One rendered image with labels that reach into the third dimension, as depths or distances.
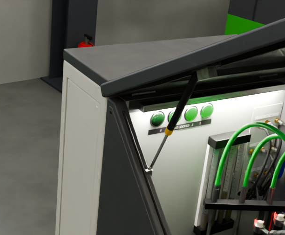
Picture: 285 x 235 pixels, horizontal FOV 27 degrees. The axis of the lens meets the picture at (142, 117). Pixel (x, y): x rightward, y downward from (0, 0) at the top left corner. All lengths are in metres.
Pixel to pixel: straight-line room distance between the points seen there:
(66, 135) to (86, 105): 0.19
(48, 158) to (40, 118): 0.69
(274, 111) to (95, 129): 0.63
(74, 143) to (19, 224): 1.82
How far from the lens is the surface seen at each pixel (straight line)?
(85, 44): 5.28
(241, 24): 5.53
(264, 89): 1.86
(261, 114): 1.94
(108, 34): 6.07
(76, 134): 1.80
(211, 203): 1.84
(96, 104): 1.66
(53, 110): 5.06
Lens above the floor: 2.06
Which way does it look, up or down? 24 degrees down
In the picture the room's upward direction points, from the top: 6 degrees clockwise
